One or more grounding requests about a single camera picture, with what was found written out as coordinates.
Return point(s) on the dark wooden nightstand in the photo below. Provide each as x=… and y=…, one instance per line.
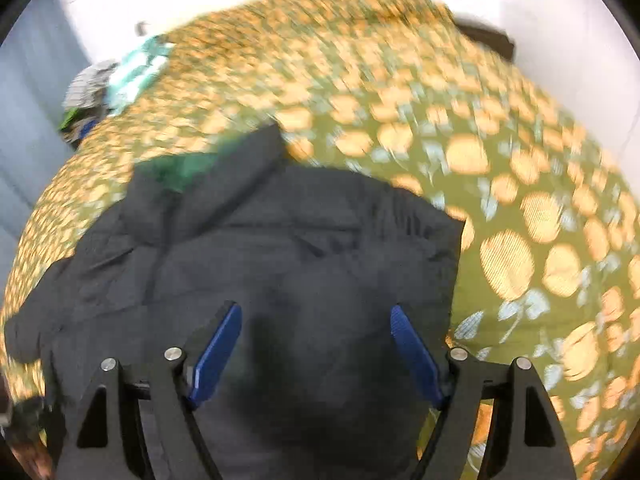
x=487, y=37

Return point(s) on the grey checked cloth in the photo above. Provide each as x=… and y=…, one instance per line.
x=90, y=85

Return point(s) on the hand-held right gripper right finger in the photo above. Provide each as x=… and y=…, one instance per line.
x=415, y=355

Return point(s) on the blue-grey pleated curtain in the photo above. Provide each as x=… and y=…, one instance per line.
x=30, y=110

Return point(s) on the orange floral green bedspread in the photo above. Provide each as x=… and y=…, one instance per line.
x=400, y=110

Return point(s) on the green plaid cloth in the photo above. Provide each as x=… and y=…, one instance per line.
x=137, y=72

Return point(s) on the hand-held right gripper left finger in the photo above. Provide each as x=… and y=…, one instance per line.
x=217, y=355

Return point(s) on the black puffer jacket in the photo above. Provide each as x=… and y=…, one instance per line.
x=280, y=270

